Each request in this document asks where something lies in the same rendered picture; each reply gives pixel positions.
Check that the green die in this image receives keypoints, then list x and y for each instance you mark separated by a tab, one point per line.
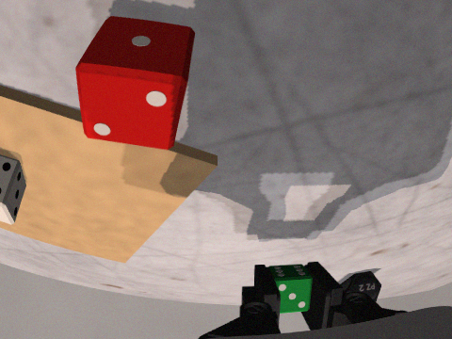
295	285

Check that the white die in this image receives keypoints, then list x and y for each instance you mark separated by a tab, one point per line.
12	187

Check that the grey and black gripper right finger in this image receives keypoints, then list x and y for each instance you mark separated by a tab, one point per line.
328	308

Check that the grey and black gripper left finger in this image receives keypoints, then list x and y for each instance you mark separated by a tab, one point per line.
256	317

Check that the red die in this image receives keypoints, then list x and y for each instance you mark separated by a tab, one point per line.
132	81

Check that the tan mat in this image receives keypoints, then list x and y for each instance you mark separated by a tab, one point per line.
93	196

